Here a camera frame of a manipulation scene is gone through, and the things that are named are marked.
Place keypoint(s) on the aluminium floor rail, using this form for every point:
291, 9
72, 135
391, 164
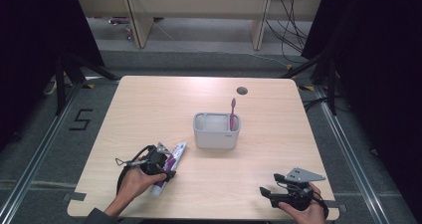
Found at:
36, 157
351, 157

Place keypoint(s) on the pink and grey toothbrush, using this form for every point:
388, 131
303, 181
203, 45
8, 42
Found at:
232, 116

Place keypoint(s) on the grey toothbrush holder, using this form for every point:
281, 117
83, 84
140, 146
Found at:
215, 137

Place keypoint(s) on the white and purple toothpaste tube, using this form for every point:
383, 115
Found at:
171, 161

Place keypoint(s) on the black metal stand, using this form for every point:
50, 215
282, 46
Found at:
60, 84
331, 88

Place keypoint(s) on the small bottle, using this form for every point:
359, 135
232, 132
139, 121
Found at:
128, 33

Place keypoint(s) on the black curtain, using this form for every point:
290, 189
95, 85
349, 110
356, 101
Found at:
381, 51
33, 35

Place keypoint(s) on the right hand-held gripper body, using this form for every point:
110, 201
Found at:
297, 197

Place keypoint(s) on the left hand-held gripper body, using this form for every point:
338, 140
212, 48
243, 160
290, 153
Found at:
154, 162

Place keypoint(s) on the person's left hand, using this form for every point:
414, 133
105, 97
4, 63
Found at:
134, 184

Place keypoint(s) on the person's right hand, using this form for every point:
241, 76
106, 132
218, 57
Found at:
308, 215

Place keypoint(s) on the pink flat object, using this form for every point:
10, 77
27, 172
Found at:
118, 20

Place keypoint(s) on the light wooden desk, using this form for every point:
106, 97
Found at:
199, 1

